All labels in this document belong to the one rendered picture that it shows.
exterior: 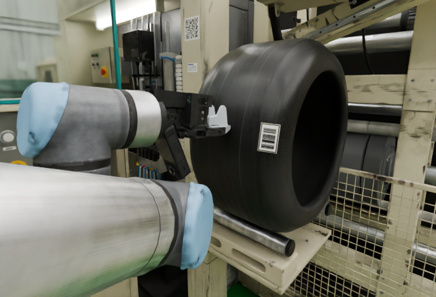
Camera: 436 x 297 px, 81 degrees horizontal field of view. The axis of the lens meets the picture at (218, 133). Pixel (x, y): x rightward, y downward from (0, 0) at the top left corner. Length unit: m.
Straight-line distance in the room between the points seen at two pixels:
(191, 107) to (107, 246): 0.31
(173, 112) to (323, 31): 0.78
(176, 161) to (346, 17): 0.83
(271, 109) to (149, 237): 0.40
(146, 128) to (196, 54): 0.58
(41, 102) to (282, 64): 0.46
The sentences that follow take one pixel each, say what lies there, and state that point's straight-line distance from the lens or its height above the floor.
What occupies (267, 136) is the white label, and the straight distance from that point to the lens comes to 0.54.
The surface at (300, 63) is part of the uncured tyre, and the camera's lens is 0.63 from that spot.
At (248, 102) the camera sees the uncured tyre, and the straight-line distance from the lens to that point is 0.57.
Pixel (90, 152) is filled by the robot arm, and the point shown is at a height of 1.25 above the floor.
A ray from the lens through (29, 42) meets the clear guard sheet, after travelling 0.95.
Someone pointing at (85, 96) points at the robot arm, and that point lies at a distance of 0.36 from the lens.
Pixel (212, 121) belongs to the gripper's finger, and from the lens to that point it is 0.51.
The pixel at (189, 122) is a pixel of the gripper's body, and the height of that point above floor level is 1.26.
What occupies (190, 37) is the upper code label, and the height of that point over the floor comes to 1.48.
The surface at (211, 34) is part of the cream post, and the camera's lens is 0.93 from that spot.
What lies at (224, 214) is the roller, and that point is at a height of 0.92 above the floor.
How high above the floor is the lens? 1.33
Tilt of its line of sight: 11 degrees down
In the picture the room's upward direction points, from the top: straight up
